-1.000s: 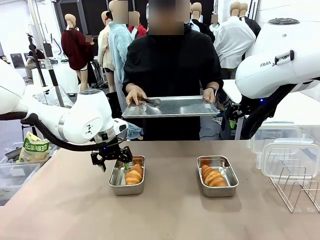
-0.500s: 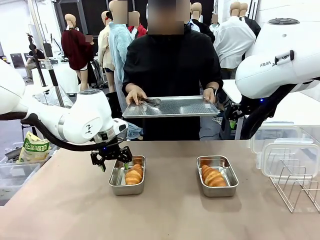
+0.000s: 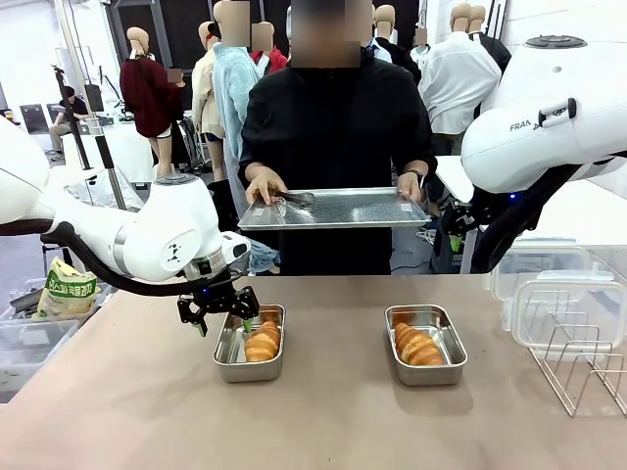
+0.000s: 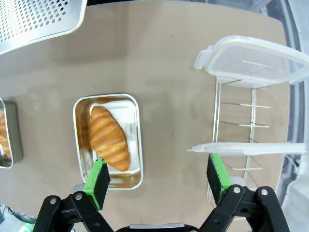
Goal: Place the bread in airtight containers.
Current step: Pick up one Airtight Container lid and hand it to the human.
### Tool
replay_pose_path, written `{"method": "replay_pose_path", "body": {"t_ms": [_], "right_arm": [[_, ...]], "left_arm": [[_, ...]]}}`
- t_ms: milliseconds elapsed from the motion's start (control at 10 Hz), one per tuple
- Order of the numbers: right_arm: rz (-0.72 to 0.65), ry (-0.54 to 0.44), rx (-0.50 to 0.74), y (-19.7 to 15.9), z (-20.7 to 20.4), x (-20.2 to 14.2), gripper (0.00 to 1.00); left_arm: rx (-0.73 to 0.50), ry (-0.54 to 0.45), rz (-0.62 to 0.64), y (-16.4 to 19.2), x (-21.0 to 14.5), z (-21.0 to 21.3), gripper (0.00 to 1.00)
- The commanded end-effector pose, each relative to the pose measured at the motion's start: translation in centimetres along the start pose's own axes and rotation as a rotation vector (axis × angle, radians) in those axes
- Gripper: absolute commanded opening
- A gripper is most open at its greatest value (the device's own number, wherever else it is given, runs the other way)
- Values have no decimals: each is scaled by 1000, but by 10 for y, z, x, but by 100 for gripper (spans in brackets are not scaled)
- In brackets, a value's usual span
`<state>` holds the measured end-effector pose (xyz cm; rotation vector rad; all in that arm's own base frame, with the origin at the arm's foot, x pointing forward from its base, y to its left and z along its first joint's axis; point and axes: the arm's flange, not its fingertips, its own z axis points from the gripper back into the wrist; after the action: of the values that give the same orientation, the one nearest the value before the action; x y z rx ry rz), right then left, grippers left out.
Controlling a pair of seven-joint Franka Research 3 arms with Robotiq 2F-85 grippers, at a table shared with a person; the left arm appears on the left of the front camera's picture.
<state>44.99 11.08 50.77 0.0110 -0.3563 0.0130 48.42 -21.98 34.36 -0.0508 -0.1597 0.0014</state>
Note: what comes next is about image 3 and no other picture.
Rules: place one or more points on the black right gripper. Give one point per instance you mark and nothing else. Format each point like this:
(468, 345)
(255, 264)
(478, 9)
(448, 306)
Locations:
(472, 215)

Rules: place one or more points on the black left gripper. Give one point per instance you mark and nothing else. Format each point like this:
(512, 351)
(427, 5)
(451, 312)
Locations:
(215, 294)

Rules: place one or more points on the golden croissant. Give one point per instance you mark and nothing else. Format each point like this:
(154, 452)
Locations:
(416, 345)
(262, 343)

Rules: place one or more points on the perforated metal baking tray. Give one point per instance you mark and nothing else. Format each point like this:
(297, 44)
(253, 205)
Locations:
(352, 208)

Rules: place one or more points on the metal kitchen tongs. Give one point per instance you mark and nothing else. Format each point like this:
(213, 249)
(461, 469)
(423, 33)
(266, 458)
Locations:
(296, 198)

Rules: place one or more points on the person's left forearm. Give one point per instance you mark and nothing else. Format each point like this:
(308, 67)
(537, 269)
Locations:
(425, 165)

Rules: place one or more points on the person's right forearm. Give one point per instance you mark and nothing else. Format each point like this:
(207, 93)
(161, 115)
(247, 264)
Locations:
(252, 170)

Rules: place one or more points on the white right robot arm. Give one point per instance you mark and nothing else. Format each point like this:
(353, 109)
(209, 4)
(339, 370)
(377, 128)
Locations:
(539, 98)

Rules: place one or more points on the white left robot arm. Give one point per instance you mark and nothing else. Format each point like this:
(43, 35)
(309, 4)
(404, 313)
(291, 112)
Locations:
(161, 230)

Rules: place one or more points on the person's left hand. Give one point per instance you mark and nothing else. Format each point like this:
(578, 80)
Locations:
(411, 187)

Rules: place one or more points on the person's right hand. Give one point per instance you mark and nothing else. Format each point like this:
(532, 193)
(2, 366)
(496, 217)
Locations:
(268, 185)

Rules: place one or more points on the rectangular stainless steel container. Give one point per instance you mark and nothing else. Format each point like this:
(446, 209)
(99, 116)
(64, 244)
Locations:
(431, 374)
(230, 364)

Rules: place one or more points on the black wrist watch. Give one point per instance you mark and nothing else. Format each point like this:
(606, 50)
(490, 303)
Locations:
(415, 173)

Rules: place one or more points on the clear plastic storage bin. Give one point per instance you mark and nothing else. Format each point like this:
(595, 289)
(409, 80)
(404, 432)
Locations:
(29, 352)
(103, 294)

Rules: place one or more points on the green yellow snack bag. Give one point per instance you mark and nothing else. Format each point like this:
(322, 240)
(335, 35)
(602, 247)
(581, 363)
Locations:
(68, 294)

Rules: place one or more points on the mannequin in white shirt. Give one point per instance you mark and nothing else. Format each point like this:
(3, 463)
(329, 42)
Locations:
(455, 83)

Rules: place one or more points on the person in black shirt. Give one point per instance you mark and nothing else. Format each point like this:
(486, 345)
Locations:
(333, 122)

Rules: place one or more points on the grey metal stand pole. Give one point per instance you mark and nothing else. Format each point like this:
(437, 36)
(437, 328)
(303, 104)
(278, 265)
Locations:
(105, 156)

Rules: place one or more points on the mannequin in black jacket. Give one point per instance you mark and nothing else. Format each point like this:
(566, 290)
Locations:
(497, 54)

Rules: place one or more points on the mannequin in dark coat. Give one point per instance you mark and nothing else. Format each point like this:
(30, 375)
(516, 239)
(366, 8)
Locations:
(399, 54)

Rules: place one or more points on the mannequin in beige shirt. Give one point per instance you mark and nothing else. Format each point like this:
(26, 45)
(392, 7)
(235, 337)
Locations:
(203, 98)

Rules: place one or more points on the mannequin in light blue fleece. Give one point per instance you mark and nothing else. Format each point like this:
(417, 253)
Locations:
(232, 98)

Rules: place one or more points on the mannequin in dark red garment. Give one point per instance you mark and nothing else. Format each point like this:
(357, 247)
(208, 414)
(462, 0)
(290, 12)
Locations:
(147, 98)

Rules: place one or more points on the seated person in black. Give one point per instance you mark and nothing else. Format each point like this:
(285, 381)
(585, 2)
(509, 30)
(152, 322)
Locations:
(66, 122)

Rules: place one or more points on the mannequin in red jacket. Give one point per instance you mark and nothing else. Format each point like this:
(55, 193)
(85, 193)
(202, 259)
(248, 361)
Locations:
(276, 61)

